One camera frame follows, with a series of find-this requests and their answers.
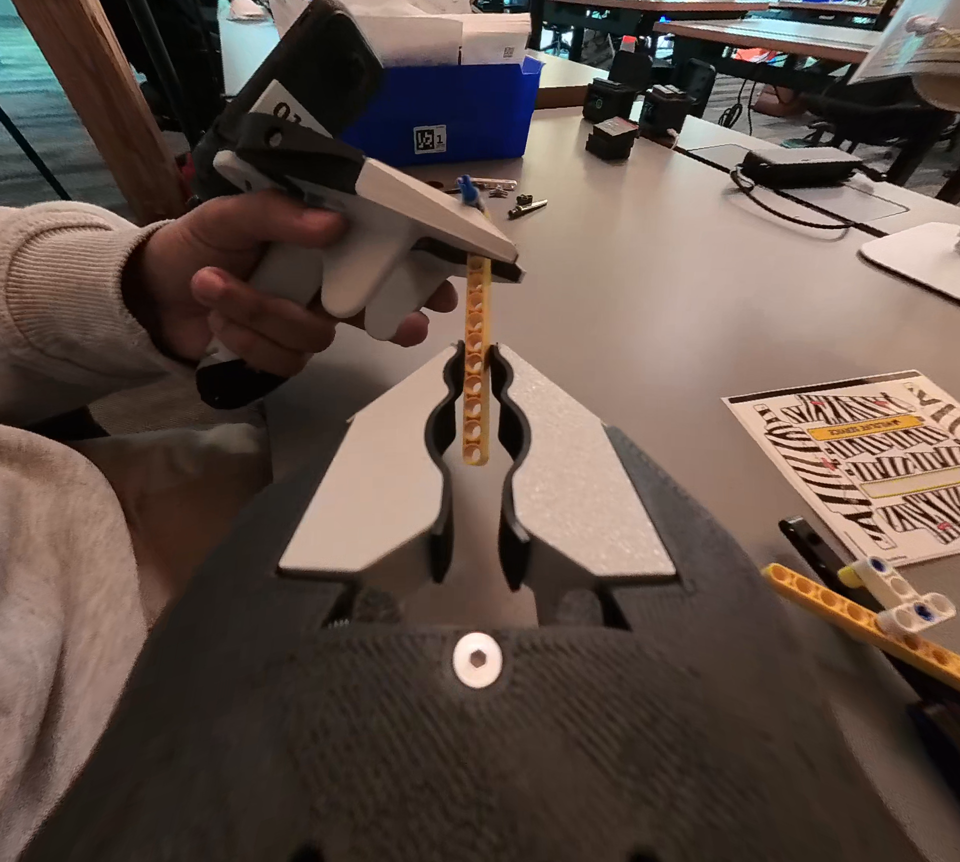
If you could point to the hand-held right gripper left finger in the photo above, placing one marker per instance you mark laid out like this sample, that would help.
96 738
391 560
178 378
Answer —
367 502

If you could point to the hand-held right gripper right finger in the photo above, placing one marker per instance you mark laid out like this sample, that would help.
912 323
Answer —
592 502

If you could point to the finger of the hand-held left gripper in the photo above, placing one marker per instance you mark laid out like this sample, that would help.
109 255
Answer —
420 206

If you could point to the blue lego pin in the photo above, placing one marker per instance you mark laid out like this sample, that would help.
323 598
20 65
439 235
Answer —
469 191

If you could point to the person's left forearm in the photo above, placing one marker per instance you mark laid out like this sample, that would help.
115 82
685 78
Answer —
67 307

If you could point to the scattered small lego pieces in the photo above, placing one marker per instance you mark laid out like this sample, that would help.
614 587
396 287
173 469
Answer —
527 206

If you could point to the black lego beam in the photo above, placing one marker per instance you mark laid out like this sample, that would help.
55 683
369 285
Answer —
806 543

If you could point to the long yellow lego beam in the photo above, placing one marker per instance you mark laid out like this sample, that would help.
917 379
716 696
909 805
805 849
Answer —
817 603

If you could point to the white lego connector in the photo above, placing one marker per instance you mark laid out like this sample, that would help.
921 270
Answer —
904 614

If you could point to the person's left hand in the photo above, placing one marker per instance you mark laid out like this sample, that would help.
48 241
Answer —
202 239

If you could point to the blue plastic bin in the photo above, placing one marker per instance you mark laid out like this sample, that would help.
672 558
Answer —
465 119

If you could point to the pile of white paper bags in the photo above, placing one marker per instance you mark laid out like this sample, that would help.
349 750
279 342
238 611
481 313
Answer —
420 29

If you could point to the black box with red dot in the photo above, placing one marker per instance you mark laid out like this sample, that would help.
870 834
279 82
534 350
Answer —
611 140

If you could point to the black charger box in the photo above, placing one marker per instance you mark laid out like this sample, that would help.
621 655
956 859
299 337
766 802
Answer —
664 112

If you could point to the zebra striped sticker sheet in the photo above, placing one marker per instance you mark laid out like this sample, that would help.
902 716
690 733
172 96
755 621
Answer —
862 472

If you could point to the long wooden desk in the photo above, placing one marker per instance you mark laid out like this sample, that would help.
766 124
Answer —
637 2

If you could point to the black power adapter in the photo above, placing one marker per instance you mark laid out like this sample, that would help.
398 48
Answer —
802 166

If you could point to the white monitor stand base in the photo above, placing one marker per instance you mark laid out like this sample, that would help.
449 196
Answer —
919 260

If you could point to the wooden post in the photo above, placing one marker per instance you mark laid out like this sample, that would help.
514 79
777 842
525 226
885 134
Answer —
82 52

